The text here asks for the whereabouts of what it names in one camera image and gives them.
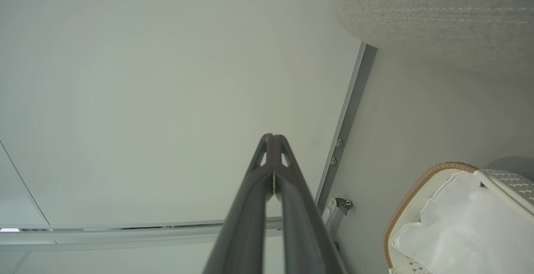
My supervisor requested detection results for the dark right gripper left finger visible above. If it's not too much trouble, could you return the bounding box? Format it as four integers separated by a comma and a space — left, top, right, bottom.
203, 133, 275, 274

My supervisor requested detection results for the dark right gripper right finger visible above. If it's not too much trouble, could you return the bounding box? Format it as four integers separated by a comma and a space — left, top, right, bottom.
273, 134, 349, 274

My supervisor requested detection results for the wicker laundry basket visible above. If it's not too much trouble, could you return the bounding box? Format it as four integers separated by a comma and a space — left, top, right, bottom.
383, 161, 534, 274

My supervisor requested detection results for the grey fabric sofa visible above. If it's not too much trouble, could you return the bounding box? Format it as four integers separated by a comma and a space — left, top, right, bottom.
327, 0, 534, 75

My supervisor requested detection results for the grey partition foot bracket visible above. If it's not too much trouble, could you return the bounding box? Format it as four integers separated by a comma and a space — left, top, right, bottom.
320, 196, 353, 236

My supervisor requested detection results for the grey partition bottom rail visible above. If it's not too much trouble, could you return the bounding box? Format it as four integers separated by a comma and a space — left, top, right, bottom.
314, 42, 378, 215

